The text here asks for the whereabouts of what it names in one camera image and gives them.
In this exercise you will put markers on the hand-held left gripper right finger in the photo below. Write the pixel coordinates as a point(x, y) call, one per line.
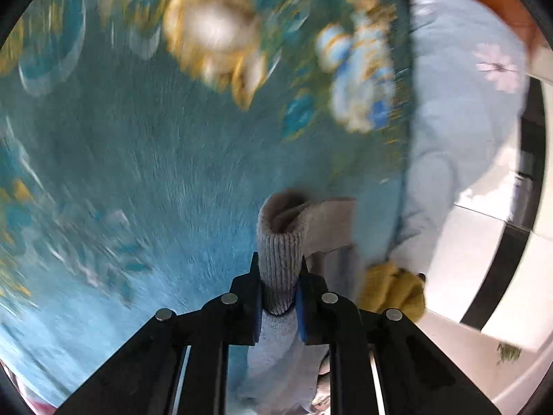
point(301, 315)

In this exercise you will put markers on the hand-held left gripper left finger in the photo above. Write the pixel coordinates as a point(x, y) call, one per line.
point(256, 311)

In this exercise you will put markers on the grey ribbed knit garment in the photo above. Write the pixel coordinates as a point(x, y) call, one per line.
point(278, 263)

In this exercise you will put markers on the mustard yellow cloth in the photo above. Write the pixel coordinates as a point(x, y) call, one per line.
point(395, 287)

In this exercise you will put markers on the teal floral blanket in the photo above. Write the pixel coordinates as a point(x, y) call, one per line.
point(142, 160)

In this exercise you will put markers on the light blue flower-print cloth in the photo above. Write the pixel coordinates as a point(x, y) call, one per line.
point(453, 108)

